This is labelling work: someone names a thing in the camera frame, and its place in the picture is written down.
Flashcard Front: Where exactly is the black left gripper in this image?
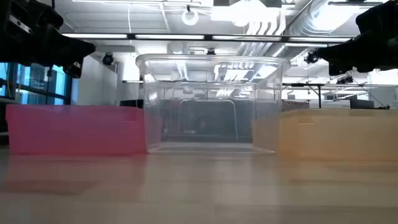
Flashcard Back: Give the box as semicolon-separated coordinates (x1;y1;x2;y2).
0;0;96;78

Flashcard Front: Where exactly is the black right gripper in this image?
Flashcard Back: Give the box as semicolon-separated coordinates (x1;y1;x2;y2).
316;0;398;77

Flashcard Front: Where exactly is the black tripod stand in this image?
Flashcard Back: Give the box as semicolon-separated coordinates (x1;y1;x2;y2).
45;67;53;105

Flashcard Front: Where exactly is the blue-lit window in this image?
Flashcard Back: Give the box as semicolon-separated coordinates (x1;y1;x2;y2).
0;62;73;106

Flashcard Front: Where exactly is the background work table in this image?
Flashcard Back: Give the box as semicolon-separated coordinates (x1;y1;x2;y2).
282;82;398;110

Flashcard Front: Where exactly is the dark background monitor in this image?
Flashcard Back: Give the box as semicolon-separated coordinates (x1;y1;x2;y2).
349;98;376;110

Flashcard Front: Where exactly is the red plastic bin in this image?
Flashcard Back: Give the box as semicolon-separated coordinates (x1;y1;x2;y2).
5;104;147;156

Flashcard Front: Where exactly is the black box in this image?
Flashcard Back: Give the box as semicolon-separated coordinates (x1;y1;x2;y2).
119;99;144;109

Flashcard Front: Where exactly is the orange plastic bin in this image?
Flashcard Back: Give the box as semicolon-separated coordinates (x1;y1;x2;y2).
251;108;398;161

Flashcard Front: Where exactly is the clear plastic bin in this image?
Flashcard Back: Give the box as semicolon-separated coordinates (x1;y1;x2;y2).
136;54;292;155

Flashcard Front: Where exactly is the long ceiling light strip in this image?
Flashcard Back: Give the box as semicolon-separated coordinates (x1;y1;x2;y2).
61;32;355;43

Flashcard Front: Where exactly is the silver ventilation duct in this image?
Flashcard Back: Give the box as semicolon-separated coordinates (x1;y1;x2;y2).
285;0;361;37

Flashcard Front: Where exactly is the white ring light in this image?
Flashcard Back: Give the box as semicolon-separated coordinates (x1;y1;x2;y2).
181;9;200;27

